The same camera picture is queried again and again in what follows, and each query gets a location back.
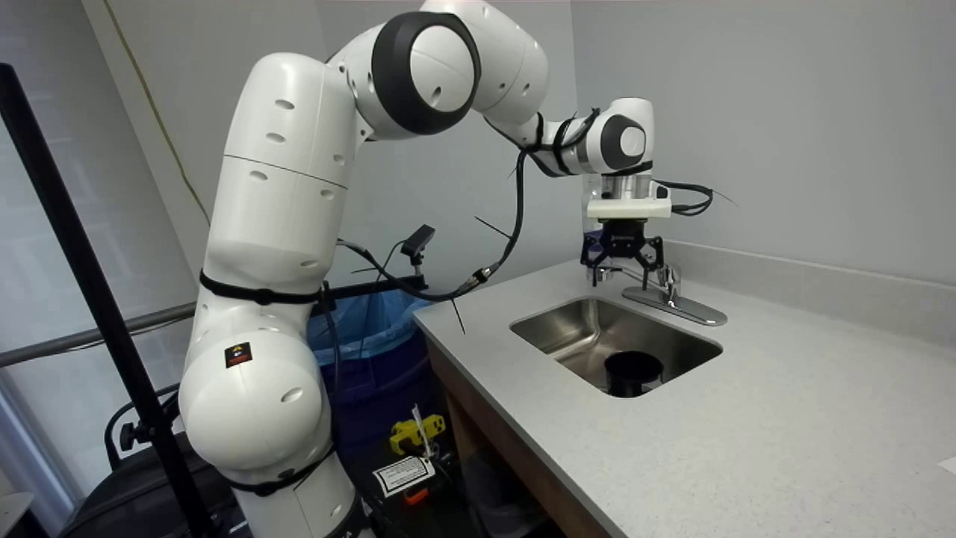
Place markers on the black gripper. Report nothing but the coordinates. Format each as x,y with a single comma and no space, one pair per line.
624,241

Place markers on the black cup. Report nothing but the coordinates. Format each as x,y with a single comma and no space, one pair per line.
635,374

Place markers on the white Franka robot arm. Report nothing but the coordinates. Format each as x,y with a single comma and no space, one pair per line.
279,220

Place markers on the yellow tool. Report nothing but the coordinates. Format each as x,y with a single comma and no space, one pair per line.
414,434

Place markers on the black clamp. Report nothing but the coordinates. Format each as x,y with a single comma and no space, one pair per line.
418,243

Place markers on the black tripod pole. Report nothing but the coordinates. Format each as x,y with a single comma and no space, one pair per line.
94,300

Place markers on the black bag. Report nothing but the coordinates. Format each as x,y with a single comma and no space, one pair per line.
109,498

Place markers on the trash bin with blue bag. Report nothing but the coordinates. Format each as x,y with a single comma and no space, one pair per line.
375,370

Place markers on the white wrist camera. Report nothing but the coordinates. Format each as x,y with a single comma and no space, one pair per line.
665,189

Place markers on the stainless steel sink basin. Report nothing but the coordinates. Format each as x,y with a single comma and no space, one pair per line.
569,334

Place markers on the white gripper mounting plate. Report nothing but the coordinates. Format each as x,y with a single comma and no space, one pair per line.
627,207

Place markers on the white label tag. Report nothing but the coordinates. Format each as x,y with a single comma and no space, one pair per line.
403,476

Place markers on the wooden counter cabinet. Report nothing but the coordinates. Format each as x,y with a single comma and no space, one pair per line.
497,458

